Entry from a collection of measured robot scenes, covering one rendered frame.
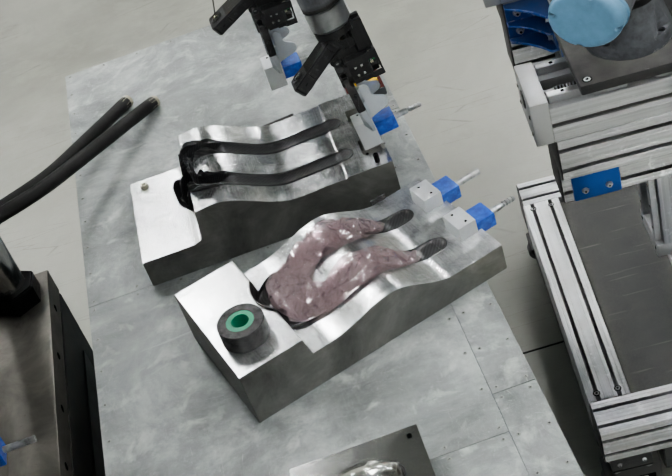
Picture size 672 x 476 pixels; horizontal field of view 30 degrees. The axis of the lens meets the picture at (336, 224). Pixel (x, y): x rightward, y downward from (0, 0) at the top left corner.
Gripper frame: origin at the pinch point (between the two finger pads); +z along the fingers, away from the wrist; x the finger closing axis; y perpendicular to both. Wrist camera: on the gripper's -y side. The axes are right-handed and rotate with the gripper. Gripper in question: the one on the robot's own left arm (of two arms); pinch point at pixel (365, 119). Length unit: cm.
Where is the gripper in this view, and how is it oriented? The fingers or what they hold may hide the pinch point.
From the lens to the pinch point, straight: 232.8
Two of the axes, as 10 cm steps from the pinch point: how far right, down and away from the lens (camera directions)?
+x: -1.8, -4.9, 8.5
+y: 9.0, -4.3, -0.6
